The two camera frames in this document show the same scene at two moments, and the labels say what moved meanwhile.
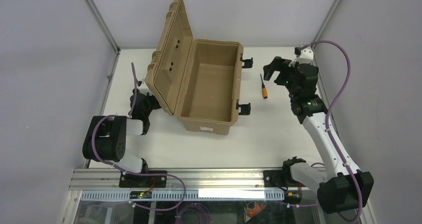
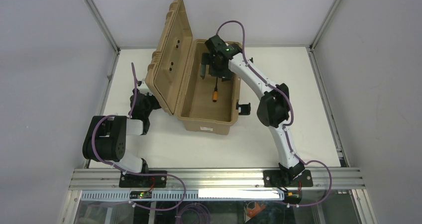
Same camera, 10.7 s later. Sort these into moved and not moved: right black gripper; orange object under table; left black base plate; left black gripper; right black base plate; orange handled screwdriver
Moved: right black gripper; orange handled screwdriver
Not moved: right black base plate; orange object under table; left black base plate; left black gripper
